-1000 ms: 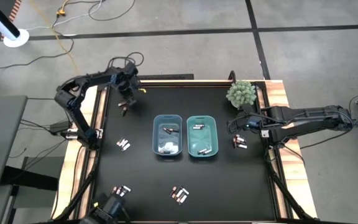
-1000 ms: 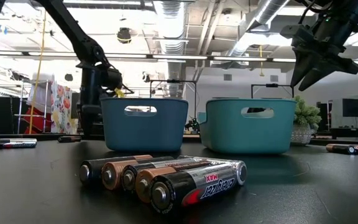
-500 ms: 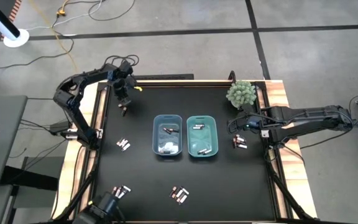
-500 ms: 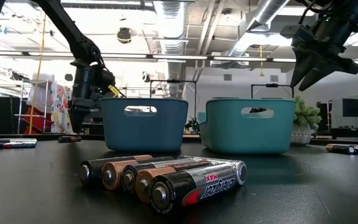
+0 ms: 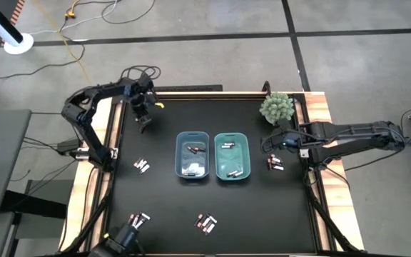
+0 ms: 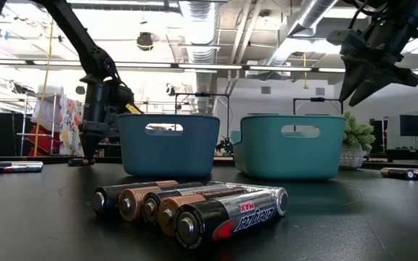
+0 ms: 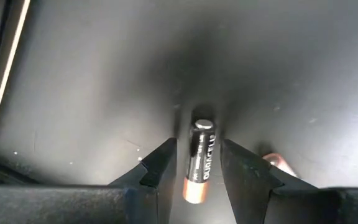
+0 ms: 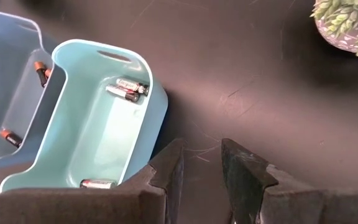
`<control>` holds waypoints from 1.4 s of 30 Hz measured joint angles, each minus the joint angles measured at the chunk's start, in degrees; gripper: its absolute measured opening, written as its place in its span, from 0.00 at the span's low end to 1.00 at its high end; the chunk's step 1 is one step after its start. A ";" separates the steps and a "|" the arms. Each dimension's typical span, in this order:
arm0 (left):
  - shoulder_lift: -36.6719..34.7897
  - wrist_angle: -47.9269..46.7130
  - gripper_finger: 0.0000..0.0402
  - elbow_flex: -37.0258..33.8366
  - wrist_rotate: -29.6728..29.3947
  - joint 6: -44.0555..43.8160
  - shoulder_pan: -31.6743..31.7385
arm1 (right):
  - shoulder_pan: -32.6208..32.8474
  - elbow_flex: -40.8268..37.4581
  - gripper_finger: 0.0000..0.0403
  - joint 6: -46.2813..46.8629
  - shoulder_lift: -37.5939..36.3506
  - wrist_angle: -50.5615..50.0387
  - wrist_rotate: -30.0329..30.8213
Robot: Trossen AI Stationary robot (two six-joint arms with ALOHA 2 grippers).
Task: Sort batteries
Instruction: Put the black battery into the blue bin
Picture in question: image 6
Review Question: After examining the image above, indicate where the black computer monitor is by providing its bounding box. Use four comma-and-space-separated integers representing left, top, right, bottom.
399, 115, 418, 138

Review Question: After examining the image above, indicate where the yellow hanging cord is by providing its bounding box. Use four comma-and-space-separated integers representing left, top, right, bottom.
301, 52, 310, 91

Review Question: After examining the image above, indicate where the silver metal rack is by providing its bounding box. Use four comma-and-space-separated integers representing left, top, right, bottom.
15, 92, 60, 157

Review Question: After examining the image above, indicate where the silver ribbed ventilation duct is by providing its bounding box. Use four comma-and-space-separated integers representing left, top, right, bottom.
178, 0, 219, 114

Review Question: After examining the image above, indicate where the black background desk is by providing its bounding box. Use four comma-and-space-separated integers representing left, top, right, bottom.
382, 146, 418, 165

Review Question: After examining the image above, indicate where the black aluminium table frame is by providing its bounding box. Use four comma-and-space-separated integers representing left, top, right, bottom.
0, 154, 418, 171

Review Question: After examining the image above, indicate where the long light bar rail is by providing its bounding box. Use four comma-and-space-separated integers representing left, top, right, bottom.
0, 57, 418, 77

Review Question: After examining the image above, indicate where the teal plastic bin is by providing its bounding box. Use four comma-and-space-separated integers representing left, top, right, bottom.
230, 114, 347, 181

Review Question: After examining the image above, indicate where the floral patterned cloth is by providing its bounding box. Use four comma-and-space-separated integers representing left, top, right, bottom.
58, 94, 86, 157

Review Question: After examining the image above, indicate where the black copper Duracell AA battery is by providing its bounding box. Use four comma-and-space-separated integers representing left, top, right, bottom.
380, 167, 417, 181
118, 182, 205, 223
92, 180, 179, 218
67, 158, 96, 167
157, 186, 248, 237

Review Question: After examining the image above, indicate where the black metal frame stand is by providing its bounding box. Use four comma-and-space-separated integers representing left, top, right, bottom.
292, 96, 344, 117
174, 92, 231, 142

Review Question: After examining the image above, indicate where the silver round ventilation duct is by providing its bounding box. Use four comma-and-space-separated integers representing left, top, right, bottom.
265, 0, 340, 68

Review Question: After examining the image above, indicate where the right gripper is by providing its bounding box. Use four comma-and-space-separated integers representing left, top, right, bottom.
338, 36, 418, 108

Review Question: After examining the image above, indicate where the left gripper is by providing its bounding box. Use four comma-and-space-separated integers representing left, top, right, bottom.
79, 75, 118, 162

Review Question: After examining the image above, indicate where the yellow extension cable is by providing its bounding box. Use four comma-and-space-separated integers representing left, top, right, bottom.
33, 0, 57, 157

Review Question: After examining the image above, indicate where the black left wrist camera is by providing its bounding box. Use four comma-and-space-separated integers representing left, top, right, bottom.
116, 85, 144, 117

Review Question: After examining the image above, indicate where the dusty blue plastic bin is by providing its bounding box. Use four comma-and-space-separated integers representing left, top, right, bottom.
116, 113, 221, 178

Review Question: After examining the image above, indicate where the black ceiling dome camera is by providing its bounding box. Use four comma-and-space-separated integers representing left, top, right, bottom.
136, 31, 155, 51

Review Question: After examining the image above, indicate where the red patterned panel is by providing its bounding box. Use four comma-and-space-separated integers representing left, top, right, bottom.
25, 125, 62, 157

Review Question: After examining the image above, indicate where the green succulent in patterned pot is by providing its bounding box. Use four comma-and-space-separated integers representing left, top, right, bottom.
339, 110, 377, 170

